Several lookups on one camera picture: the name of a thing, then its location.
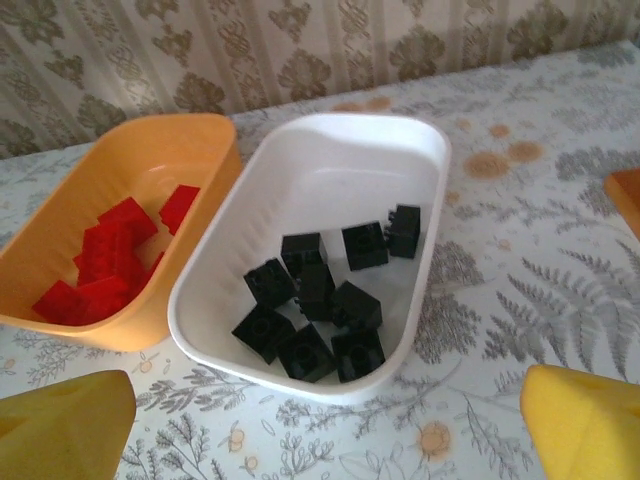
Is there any floral patterned tablecloth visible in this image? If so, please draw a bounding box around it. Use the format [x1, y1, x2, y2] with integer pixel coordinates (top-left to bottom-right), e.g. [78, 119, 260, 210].
[0, 39, 640, 480]

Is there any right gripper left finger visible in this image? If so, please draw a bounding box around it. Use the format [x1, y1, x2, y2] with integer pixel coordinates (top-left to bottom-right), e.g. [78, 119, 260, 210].
[0, 369, 137, 480]

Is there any orange wooden board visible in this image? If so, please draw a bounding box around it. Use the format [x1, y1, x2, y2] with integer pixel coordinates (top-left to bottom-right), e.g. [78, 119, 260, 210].
[603, 168, 640, 231]

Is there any black lego brick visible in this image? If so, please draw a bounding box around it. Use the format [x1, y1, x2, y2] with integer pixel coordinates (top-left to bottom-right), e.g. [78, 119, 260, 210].
[330, 327, 386, 384]
[232, 304, 294, 365]
[385, 203, 422, 260]
[280, 232, 329, 269]
[276, 322, 337, 384]
[329, 279, 384, 330]
[341, 221, 390, 273]
[295, 263, 337, 322]
[243, 257, 297, 309]

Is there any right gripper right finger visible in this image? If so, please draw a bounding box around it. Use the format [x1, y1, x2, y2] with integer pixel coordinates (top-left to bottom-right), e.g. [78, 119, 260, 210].
[519, 363, 640, 480]

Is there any white plastic container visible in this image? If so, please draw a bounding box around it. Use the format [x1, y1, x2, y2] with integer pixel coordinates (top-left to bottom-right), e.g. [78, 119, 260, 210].
[167, 112, 453, 406]

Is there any red lego brick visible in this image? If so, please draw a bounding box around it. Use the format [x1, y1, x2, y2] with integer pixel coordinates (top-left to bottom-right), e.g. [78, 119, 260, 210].
[73, 227, 136, 286]
[77, 274, 134, 321]
[158, 183, 202, 234]
[32, 279, 94, 326]
[97, 196, 160, 241]

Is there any orange plastic container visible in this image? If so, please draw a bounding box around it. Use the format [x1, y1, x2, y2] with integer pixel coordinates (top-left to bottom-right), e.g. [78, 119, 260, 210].
[0, 113, 245, 353]

